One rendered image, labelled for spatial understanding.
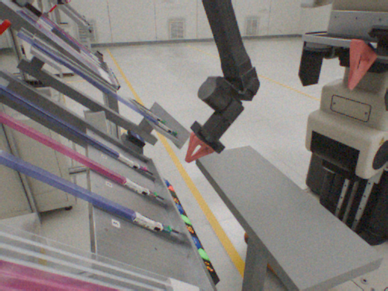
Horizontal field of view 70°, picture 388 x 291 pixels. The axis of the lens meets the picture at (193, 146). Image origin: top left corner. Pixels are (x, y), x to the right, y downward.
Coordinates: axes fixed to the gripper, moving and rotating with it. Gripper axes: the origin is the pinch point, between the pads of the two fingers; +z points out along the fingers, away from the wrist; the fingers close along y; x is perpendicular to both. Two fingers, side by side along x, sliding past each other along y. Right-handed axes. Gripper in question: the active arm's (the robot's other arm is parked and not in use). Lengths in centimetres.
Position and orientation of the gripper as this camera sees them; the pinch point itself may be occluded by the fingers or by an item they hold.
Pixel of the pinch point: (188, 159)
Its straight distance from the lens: 74.7
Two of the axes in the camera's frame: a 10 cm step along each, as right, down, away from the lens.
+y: 3.4, 4.5, -8.2
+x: 7.0, 4.6, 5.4
